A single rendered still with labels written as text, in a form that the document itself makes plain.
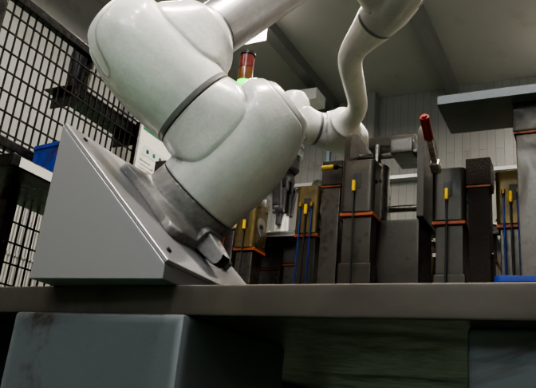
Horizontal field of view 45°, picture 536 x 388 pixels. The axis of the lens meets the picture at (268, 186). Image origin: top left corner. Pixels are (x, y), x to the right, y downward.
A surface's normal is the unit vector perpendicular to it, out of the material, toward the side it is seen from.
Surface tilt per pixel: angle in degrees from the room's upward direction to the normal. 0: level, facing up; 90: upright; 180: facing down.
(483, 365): 90
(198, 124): 112
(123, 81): 133
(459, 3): 180
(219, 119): 104
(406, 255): 90
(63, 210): 90
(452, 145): 90
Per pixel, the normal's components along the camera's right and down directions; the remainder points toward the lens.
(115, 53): -0.40, 0.14
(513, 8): -0.09, 0.94
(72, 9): 0.89, -0.07
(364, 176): -0.44, -0.34
